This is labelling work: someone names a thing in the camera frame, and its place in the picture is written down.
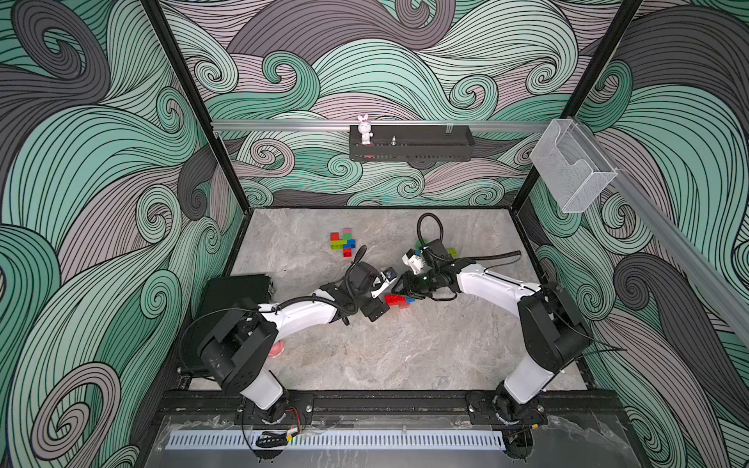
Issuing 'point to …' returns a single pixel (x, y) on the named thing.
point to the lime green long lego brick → (337, 245)
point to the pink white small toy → (277, 349)
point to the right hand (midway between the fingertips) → (393, 293)
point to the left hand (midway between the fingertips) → (376, 287)
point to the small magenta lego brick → (346, 230)
